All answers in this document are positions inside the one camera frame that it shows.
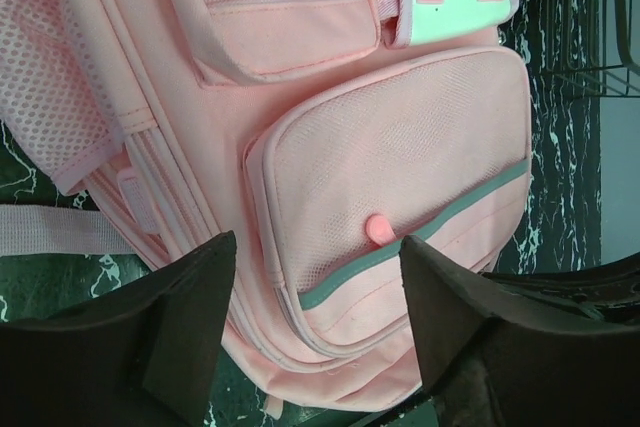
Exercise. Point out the pink student backpack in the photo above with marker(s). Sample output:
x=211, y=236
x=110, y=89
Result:
x=321, y=132

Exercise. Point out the black wire dish rack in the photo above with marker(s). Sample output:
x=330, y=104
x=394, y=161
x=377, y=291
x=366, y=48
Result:
x=593, y=46

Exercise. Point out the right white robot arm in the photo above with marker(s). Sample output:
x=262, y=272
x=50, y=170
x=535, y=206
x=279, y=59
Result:
x=608, y=293

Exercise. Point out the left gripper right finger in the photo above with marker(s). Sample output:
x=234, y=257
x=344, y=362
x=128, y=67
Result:
x=491, y=357

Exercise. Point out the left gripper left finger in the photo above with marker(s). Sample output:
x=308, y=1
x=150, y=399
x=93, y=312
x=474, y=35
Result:
x=142, y=355

